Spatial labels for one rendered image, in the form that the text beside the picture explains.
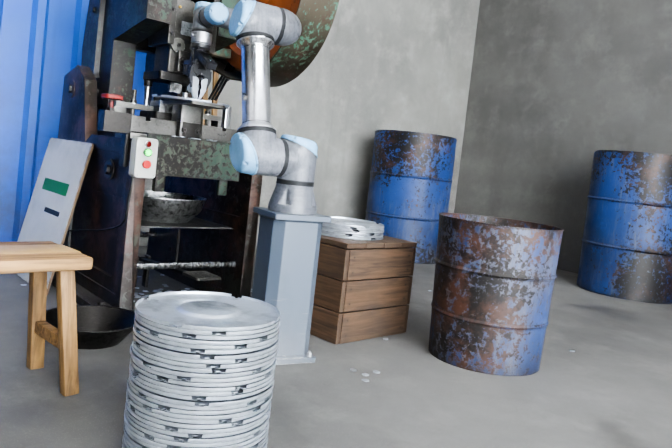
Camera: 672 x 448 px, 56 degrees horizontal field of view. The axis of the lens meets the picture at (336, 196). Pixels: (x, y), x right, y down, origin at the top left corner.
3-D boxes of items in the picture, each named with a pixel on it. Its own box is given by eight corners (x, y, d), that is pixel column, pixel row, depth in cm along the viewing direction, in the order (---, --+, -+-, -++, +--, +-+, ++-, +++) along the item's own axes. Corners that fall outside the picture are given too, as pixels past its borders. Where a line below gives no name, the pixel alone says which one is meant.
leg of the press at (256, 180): (264, 309, 252) (288, 84, 247) (239, 311, 245) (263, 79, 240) (164, 264, 322) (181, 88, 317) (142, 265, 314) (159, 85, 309)
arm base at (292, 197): (324, 216, 191) (328, 184, 190) (279, 213, 184) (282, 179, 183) (303, 210, 204) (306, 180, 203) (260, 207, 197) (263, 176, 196)
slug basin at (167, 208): (219, 226, 252) (221, 201, 251) (137, 224, 229) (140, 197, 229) (180, 215, 277) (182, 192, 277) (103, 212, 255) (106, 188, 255)
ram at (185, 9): (207, 77, 246) (215, 1, 244) (172, 70, 236) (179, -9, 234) (187, 79, 259) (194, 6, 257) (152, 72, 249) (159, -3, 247)
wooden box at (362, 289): (406, 332, 240) (417, 242, 238) (336, 344, 213) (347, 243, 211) (334, 307, 268) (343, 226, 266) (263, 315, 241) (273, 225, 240)
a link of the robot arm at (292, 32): (319, 16, 197) (258, 9, 237) (289, 8, 191) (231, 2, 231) (312, 53, 200) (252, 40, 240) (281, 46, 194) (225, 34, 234)
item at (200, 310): (297, 308, 139) (297, 305, 139) (249, 341, 110) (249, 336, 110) (178, 288, 145) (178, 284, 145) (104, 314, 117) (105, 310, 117)
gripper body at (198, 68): (199, 79, 241) (203, 48, 241) (211, 78, 234) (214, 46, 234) (181, 75, 236) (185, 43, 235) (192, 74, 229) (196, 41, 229)
